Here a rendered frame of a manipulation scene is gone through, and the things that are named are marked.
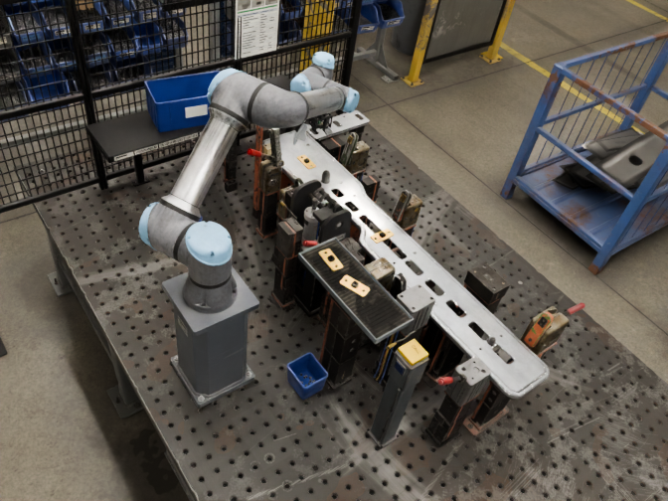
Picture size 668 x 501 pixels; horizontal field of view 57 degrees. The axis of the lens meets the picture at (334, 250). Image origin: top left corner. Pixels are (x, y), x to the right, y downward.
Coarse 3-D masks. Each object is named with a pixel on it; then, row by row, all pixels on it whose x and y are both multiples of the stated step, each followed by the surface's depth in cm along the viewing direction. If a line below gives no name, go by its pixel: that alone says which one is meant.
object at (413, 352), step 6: (408, 342) 165; (414, 342) 165; (402, 348) 164; (408, 348) 164; (414, 348) 164; (420, 348) 164; (402, 354) 163; (408, 354) 162; (414, 354) 163; (420, 354) 163; (426, 354) 163; (408, 360) 162; (414, 360) 161; (420, 360) 163
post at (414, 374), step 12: (396, 360) 165; (396, 372) 168; (408, 372) 163; (420, 372) 168; (396, 384) 171; (408, 384) 167; (384, 396) 180; (396, 396) 173; (408, 396) 176; (384, 408) 182; (396, 408) 177; (384, 420) 185; (396, 420) 185; (372, 432) 195; (384, 432) 188; (396, 432) 194; (384, 444) 193
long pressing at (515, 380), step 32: (288, 160) 239; (320, 160) 242; (352, 192) 231; (384, 224) 221; (384, 256) 209; (416, 256) 211; (448, 288) 203; (448, 320) 193; (480, 320) 195; (480, 352) 186; (512, 352) 188; (512, 384) 179
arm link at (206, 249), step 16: (192, 224) 164; (208, 224) 163; (176, 240) 161; (192, 240) 158; (208, 240) 159; (224, 240) 160; (176, 256) 163; (192, 256) 159; (208, 256) 157; (224, 256) 160; (192, 272) 164; (208, 272) 162; (224, 272) 164
